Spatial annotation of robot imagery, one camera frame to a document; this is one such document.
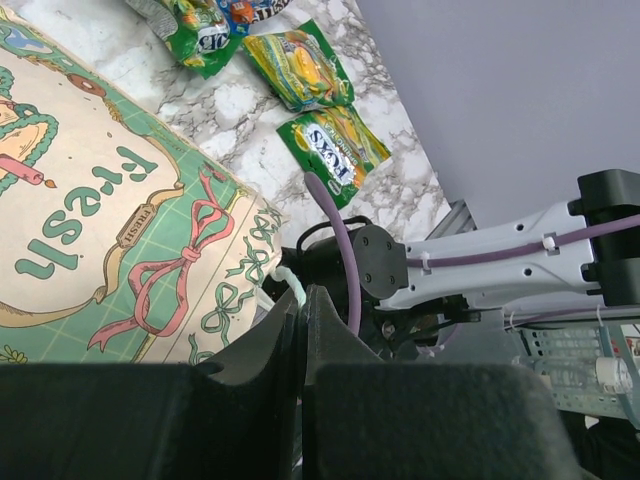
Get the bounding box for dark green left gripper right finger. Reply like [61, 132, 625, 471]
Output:
[302, 286, 582, 479]

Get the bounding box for blue M&M's candy packet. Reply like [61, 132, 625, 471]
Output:
[217, 0, 290, 36]

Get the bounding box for yellow green snack bag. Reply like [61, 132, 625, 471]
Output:
[242, 20, 355, 112]

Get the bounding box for clear plastic bottle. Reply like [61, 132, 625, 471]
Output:
[532, 357, 633, 396]

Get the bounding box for green Fox's candy bag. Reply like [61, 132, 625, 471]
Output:
[277, 105, 391, 209]

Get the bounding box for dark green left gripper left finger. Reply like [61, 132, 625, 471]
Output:
[1, 293, 298, 479]

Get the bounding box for green illustrated paper bag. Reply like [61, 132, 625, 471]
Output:
[1, 8, 286, 365]

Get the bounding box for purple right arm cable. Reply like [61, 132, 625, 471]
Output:
[303, 171, 640, 359]

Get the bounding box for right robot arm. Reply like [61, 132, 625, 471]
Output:
[263, 170, 639, 359]

